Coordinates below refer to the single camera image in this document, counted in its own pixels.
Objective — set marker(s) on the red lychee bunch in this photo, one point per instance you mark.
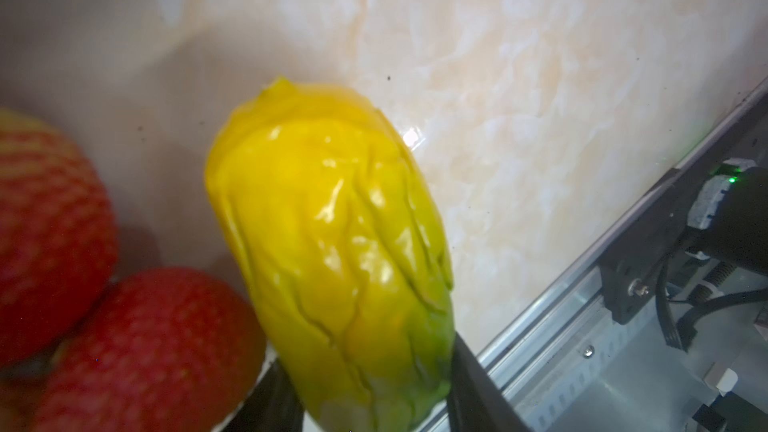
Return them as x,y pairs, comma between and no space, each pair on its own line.
165,349

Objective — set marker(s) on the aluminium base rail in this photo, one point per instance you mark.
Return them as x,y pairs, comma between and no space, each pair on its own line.
602,376

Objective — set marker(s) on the yellow green fake fruit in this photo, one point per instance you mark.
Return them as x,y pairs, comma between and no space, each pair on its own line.
342,250

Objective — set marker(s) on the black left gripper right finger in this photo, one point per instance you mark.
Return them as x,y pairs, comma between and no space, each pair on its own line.
474,402

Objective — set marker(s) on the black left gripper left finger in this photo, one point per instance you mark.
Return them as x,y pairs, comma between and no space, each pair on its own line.
273,406

